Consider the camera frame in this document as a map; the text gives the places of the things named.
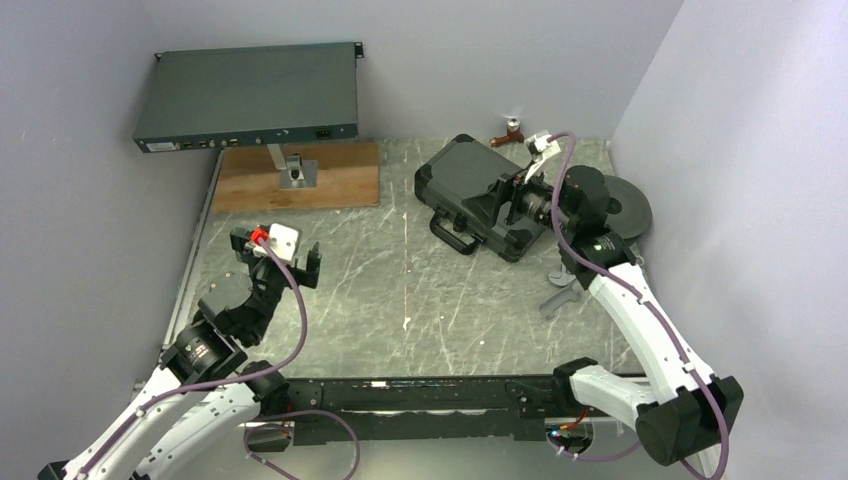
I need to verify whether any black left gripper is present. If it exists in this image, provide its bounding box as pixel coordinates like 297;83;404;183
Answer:
233;226;320;341

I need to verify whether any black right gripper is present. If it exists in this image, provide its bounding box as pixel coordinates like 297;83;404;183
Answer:
461;159;576;237

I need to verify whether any black poker set case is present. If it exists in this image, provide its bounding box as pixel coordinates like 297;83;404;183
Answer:
414;134;542;263

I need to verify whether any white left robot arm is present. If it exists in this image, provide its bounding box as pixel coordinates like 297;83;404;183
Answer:
37;223;322;479

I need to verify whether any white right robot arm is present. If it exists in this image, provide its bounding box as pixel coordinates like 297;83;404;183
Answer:
461;166;744;478

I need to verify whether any brown pipe valve fitting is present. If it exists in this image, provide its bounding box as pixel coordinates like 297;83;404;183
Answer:
489;117;525;148

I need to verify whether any wooden board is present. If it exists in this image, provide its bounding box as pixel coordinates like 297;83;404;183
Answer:
211;141;380;213

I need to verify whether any dark grey round disc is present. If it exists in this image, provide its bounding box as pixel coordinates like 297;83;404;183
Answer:
604;175;653;242

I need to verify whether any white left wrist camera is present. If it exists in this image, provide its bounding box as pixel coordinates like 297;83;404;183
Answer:
247;223;301;262

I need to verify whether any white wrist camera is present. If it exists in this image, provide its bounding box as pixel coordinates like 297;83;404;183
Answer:
523;130;561;184
247;223;301;262

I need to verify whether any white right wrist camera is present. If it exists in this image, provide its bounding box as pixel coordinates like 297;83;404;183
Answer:
523;130;561;184

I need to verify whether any red handled adjustable wrench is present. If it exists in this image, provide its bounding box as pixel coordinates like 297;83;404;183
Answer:
547;250;645;288

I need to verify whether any grey metal stand bracket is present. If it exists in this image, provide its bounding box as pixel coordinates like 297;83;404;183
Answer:
267;144;318;190

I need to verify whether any grey rack network switch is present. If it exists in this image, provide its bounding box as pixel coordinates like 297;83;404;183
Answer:
132;41;365;153

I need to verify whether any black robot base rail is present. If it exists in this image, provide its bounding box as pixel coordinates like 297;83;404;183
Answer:
249;375;605;450

